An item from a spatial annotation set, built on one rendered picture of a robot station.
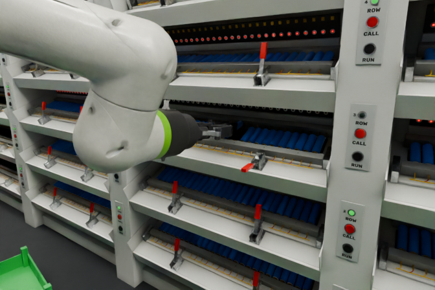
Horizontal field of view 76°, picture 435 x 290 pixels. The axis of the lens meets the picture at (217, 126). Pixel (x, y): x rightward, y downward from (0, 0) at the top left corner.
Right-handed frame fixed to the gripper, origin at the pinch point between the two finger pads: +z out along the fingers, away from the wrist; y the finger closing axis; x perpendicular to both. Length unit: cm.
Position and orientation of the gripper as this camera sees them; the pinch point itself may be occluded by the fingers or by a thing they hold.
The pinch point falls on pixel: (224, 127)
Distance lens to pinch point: 72.9
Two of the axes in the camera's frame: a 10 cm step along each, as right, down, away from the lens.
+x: -0.7, 9.9, 0.9
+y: -8.5, -1.1, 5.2
